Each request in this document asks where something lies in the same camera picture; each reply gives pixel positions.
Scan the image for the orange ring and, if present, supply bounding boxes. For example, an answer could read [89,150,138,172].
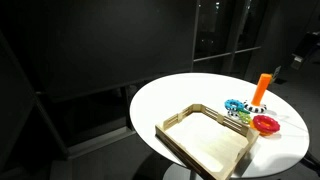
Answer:
[249,120,274,137]

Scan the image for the blue dotted ring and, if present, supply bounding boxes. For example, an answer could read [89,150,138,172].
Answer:
[224,98,246,112]

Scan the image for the black white striped ring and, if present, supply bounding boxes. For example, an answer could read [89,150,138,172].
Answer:
[227,109,242,121]

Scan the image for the green teether rings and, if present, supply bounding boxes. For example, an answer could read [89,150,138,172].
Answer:
[237,110,253,125]

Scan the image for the white round table pedestal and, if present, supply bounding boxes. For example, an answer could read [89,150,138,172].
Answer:
[163,164,203,180]

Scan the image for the red ring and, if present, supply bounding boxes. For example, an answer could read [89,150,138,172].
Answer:
[252,114,281,134]

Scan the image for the wooden crate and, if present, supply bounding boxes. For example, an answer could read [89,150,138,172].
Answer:
[155,104,259,180]

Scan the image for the orange peg striped base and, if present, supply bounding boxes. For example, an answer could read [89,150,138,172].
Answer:
[244,73,272,113]

